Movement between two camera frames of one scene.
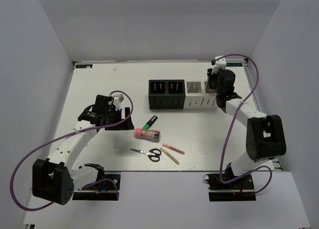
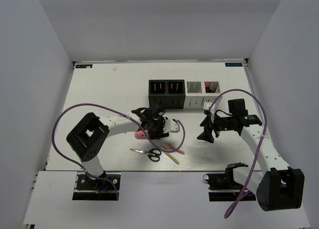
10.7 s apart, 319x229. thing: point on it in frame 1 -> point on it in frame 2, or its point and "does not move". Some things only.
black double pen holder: (166, 94) does not move
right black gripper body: (213, 79) -> (223, 123)
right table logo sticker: (234, 64) does not move
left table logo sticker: (83, 65) does not move
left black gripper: (128, 125) -> (160, 134)
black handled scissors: (153, 154) does not move
